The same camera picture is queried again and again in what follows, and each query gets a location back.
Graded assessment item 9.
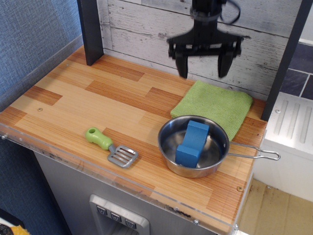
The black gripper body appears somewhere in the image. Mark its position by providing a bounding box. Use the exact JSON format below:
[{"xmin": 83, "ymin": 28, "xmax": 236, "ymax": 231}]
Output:
[{"xmin": 167, "ymin": 20, "xmax": 243, "ymax": 59}]

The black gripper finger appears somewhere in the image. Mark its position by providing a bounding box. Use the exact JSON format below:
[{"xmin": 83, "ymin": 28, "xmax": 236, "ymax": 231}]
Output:
[
  {"xmin": 218, "ymin": 52, "xmax": 234, "ymax": 78},
  {"xmin": 175, "ymin": 55, "xmax": 188, "ymax": 78}
]

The green rag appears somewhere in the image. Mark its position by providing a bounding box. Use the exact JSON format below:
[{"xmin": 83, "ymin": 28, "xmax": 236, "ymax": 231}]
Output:
[{"xmin": 170, "ymin": 81, "xmax": 253, "ymax": 140}]

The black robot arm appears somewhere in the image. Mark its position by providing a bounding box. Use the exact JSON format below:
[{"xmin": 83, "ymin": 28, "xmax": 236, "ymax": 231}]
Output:
[{"xmin": 167, "ymin": 0, "xmax": 244, "ymax": 78}]

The white ribbed sink drainer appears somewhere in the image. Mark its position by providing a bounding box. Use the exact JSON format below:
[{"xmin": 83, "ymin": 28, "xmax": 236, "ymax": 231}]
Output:
[{"xmin": 265, "ymin": 92, "xmax": 313, "ymax": 155}]

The blue wooden block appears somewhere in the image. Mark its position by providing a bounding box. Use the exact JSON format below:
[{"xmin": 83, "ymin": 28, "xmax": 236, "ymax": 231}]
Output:
[{"xmin": 175, "ymin": 120, "xmax": 209, "ymax": 168}]

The silver dispenser panel with buttons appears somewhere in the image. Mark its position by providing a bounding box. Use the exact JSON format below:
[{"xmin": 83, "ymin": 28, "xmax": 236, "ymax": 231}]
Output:
[{"xmin": 89, "ymin": 194, "xmax": 150, "ymax": 235}]

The yellow object at corner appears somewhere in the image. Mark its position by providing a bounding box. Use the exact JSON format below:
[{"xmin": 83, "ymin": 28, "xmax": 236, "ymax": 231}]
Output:
[{"xmin": 0, "ymin": 224, "xmax": 30, "ymax": 235}]

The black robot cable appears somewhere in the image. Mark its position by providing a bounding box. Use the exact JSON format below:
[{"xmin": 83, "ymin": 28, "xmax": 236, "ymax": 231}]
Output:
[{"xmin": 220, "ymin": 0, "xmax": 242, "ymax": 25}]

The dark grey right post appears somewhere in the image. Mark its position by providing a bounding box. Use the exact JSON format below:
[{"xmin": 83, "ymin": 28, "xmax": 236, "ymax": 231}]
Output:
[{"xmin": 261, "ymin": 0, "xmax": 313, "ymax": 121}]

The dark grey post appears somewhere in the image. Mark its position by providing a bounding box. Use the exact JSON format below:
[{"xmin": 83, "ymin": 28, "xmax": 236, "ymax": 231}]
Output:
[
  {"xmin": 77, "ymin": 0, "xmax": 104, "ymax": 66},
  {"xmin": 261, "ymin": 0, "xmax": 313, "ymax": 121}
]

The silver pot with wire handle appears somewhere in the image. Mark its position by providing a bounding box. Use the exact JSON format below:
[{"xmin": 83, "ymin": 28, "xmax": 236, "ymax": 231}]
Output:
[{"xmin": 157, "ymin": 115, "xmax": 281, "ymax": 179}]

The dark grey left post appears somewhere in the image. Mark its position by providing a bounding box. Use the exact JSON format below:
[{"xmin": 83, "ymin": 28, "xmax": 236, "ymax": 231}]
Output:
[{"xmin": 77, "ymin": 0, "xmax": 104, "ymax": 66}]

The green-handled toy spatula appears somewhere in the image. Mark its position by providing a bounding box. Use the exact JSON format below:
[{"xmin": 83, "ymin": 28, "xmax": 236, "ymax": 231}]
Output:
[{"xmin": 85, "ymin": 127, "xmax": 138, "ymax": 168}]

